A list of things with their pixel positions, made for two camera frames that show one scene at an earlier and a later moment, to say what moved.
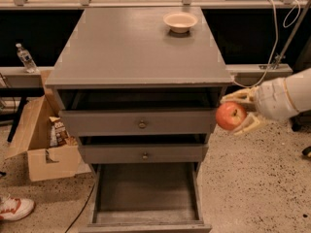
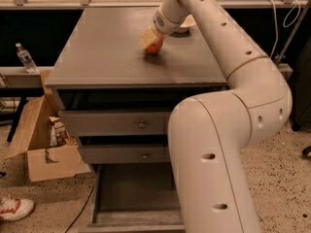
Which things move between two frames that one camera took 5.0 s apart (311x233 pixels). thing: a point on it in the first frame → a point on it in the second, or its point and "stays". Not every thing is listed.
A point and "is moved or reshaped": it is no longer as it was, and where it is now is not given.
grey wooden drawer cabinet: (141, 86) stays
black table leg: (22, 103) stays
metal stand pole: (280, 57) stays
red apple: (230, 115) is moved or reshaped
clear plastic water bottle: (29, 65) stays
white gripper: (273, 100) → (162, 24)
